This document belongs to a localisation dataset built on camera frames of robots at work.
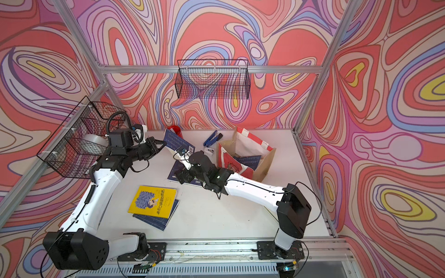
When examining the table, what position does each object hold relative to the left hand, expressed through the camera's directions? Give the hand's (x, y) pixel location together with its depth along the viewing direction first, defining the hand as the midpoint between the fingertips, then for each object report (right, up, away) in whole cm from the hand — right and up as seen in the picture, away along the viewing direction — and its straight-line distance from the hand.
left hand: (167, 143), depth 75 cm
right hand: (+7, -11, +1) cm, 13 cm away
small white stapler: (+15, -5, +32) cm, 36 cm away
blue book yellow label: (+39, -10, +15) cm, 43 cm away
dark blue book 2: (-2, -13, +24) cm, 28 cm away
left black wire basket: (-35, -1, -6) cm, 36 cm away
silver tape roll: (-28, 0, -6) cm, 28 cm away
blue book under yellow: (-6, -38, +6) cm, 39 cm away
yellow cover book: (-10, -29, +10) cm, 32 cm away
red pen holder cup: (-3, +8, +26) cm, 27 cm away
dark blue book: (+1, 0, +7) cm, 8 cm away
